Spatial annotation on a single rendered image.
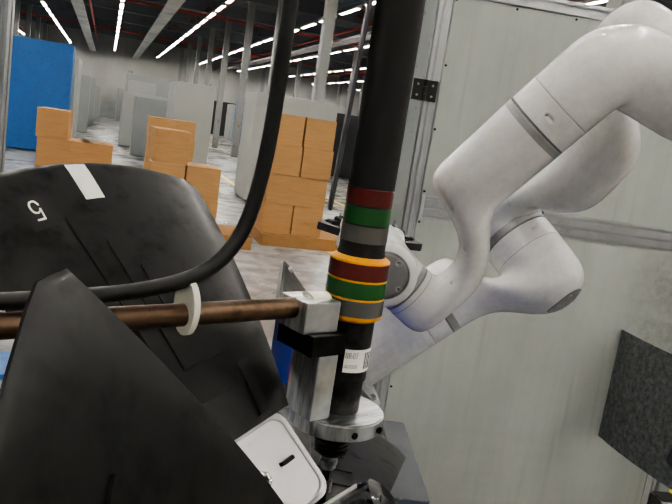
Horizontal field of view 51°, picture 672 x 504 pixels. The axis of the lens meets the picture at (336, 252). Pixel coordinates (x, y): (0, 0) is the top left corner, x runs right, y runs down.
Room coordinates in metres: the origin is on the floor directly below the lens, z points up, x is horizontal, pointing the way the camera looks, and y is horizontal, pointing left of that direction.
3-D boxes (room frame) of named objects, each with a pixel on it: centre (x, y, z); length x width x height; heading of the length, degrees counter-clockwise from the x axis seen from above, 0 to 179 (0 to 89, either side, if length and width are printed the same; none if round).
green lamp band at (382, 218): (0.50, -0.02, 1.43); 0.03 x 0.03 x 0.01
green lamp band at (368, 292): (0.50, -0.02, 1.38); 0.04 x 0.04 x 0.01
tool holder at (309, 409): (0.49, -0.01, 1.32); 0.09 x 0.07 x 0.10; 132
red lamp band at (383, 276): (0.50, -0.02, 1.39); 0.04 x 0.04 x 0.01
